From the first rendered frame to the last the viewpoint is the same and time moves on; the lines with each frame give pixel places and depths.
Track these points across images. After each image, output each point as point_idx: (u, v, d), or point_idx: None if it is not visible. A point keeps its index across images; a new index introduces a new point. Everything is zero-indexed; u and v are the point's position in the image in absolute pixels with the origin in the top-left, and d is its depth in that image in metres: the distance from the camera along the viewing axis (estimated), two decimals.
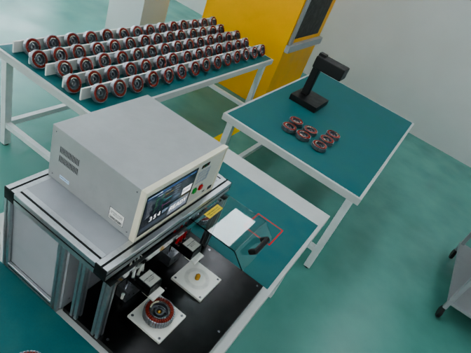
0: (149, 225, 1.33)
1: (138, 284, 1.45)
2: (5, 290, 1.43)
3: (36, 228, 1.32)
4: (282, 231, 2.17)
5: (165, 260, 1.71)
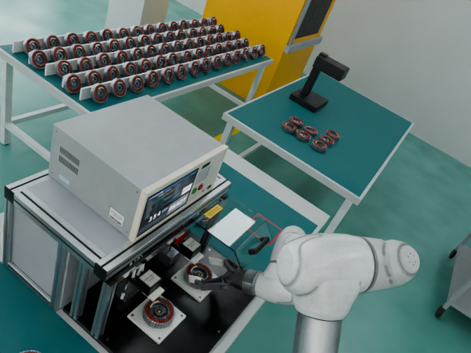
0: (149, 225, 1.33)
1: (138, 284, 1.45)
2: (5, 290, 1.43)
3: (36, 228, 1.32)
4: (282, 231, 2.17)
5: (165, 260, 1.71)
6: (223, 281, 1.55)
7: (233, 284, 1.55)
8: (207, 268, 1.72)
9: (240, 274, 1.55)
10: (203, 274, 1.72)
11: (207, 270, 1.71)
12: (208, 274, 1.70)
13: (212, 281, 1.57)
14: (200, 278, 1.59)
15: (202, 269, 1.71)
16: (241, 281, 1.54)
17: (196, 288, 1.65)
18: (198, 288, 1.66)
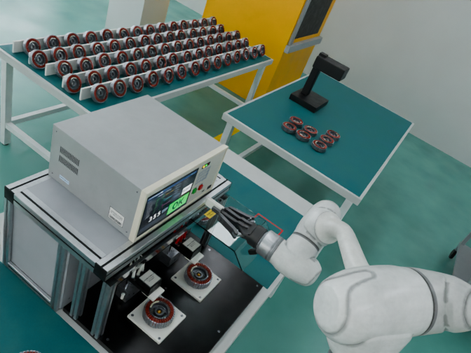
0: (149, 225, 1.33)
1: (138, 284, 1.45)
2: (5, 290, 1.43)
3: (36, 228, 1.32)
4: (282, 231, 2.17)
5: (165, 260, 1.71)
6: (237, 230, 1.39)
7: (248, 239, 1.39)
8: (207, 268, 1.72)
9: (260, 232, 1.38)
10: (203, 274, 1.72)
11: (207, 270, 1.71)
12: (208, 274, 1.70)
13: (228, 218, 1.42)
14: (219, 206, 1.44)
15: (202, 269, 1.71)
16: (258, 240, 1.37)
17: (196, 288, 1.65)
18: (198, 288, 1.66)
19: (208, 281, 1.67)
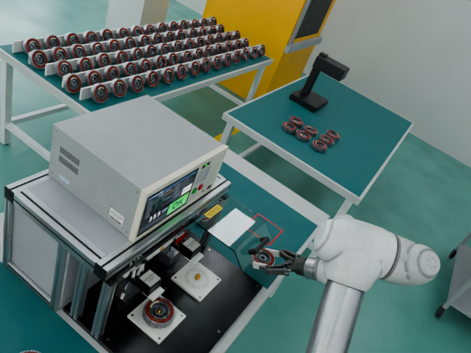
0: (149, 225, 1.33)
1: (138, 284, 1.45)
2: (5, 290, 1.43)
3: (36, 228, 1.32)
4: (282, 231, 2.17)
5: (165, 260, 1.71)
6: (286, 268, 1.75)
7: (295, 270, 1.75)
8: (270, 253, 1.89)
9: (301, 261, 1.74)
10: (265, 258, 1.89)
11: (269, 253, 1.88)
12: (271, 258, 1.87)
13: (275, 267, 1.77)
14: (263, 264, 1.79)
15: (265, 253, 1.88)
16: (303, 267, 1.73)
17: (261, 270, 1.82)
18: (263, 270, 1.83)
19: (272, 264, 1.84)
